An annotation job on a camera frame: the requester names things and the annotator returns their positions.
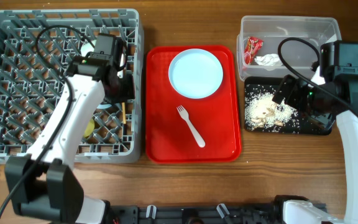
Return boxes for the wooden chopstick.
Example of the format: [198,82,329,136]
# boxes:
[121,102,127,124]

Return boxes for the small light blue bowl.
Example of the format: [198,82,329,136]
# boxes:
[97,103,112,110]

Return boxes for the yellow cup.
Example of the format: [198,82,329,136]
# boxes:
[83,119,95,138]

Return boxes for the light green bowl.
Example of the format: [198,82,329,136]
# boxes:
[80,40,96,57]

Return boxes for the rice and food scraps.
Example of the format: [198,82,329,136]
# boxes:
[244,84,300,133]

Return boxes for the white tissue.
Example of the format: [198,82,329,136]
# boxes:
[254,54,283,67]

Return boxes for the white plastic fork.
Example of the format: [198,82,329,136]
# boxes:
[177,105,206,147]

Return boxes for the large light blue plate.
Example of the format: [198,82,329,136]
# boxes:
[168,49,224,100]

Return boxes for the red snack wrapper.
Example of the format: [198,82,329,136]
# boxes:
[244,37,264,65]

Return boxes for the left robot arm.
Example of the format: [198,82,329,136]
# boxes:
[0,34,134,223]

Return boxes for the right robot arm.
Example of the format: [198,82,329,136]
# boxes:
[273,40,358,223]

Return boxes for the clear plastic waste bin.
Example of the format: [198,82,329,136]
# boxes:
[237,16,342,81]

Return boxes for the grey plastic dishwasher rack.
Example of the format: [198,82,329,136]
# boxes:
[0,9,144,164]

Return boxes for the black rectangular tray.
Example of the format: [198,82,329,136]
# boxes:
[244,77,331,135]

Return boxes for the red plastic serving tray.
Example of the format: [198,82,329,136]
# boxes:
[145,45,242,164]

